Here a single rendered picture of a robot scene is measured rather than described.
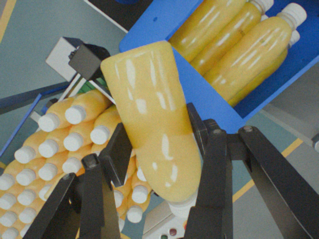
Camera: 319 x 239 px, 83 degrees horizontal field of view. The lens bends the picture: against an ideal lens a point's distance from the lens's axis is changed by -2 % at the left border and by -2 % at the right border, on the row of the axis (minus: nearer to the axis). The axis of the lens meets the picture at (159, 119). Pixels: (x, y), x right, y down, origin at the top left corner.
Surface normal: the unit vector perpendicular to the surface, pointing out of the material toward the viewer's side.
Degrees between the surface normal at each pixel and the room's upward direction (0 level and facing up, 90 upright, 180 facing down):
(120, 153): 95
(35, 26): 0
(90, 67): 0
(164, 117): 22
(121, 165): 95
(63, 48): 0
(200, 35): 15
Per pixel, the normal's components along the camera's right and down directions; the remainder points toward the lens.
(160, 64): 0.54, 0.14
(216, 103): 0.11, 0.48
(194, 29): -0.15, 0.25
